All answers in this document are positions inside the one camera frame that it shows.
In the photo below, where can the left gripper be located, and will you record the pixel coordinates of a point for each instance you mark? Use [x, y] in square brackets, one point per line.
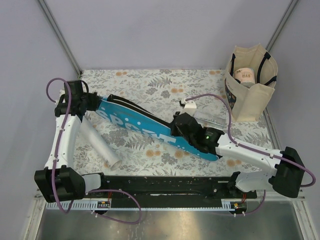
[95, 99]

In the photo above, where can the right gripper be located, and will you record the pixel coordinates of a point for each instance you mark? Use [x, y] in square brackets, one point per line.
[173, 129]

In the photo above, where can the blue racket cover bag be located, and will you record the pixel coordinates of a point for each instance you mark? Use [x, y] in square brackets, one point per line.
[126, 114]

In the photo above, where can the white shuttlecock tube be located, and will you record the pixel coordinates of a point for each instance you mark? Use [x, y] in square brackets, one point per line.
[99, 144]

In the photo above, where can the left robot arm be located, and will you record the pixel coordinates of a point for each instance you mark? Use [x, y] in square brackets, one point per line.
[58, 181]

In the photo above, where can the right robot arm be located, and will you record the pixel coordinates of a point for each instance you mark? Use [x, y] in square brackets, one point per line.
[281, 170]

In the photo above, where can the floral table mat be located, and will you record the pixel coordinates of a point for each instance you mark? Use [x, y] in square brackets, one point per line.
[159, 92]

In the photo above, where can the beige canvas tote bag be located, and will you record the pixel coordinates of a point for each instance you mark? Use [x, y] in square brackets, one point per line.
[247, 103]

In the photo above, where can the paper roll in tote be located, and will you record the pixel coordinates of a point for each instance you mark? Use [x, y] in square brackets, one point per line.
[245, 76]

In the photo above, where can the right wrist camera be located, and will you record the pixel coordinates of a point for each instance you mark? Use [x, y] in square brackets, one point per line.
[188, 106]

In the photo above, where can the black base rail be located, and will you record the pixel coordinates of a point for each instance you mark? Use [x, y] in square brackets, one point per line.
[168, 192]

